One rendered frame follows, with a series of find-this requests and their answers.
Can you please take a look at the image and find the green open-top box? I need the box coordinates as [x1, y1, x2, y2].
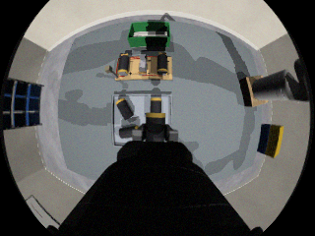
[127, 22, 170, 48]

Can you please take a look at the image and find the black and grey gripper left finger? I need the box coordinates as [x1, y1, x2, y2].
[132, 123, 146, 142]

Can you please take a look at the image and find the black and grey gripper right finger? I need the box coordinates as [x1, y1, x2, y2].
[164, 124, 178, 142]

